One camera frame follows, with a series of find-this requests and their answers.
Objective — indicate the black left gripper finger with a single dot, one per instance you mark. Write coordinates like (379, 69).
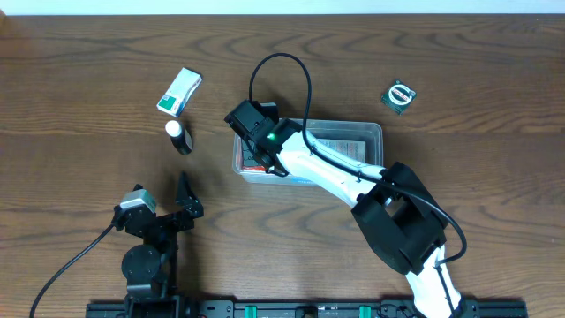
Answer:
(184, 192)
(138, 187)

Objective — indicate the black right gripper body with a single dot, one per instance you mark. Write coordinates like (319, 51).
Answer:
(249, 144)

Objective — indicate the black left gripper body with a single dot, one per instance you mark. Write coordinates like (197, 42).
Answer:
(165, 217)

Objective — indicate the red medicine box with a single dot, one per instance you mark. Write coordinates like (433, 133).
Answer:
(244, 159)

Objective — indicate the blue fever patch box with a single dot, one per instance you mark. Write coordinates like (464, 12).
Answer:
(302, 181)

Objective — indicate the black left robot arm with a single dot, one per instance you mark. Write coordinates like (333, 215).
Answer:
(150, 269)

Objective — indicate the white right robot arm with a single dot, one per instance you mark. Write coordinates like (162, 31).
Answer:
(399, 219)

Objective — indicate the clear plastic container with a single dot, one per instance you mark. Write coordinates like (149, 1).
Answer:
(359, 140)

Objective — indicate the dark bottle white cap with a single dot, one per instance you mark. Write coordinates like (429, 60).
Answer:
(179, 136)

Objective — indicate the white green medicine box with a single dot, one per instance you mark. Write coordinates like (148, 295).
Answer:
(179, 92)

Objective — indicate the green Zam-Buk ointment box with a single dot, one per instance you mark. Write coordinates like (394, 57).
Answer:
(399, 97)

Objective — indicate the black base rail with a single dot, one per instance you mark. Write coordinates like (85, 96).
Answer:
(392, 308)

